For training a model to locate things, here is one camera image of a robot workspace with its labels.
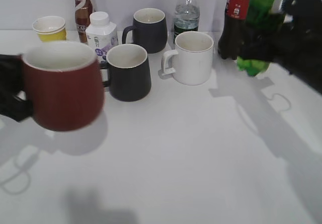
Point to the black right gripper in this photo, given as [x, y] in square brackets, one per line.
[296, 45]

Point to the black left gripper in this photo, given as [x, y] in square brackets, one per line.
[12, 82]

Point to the red ceramic mug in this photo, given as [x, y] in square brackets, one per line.
[63, 81]

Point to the green soda bottle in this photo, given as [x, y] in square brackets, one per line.
[260, 21]

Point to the yellow paper cup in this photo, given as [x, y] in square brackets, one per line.
[50, 28]

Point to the cola bottle red label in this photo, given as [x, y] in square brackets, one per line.
[231, 38]

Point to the brown tea bottle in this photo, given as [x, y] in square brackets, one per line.
[83, 10]

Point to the white yogurt drink bottle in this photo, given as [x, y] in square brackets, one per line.
[101, 34]

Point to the white ceramic mug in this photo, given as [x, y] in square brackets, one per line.
[190, 62]

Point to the clear water bottle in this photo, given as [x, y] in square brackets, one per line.
[186, 17]

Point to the black mug front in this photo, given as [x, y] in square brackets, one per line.
[128, 72]

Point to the dark grey mug back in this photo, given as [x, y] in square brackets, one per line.
[149, 30]

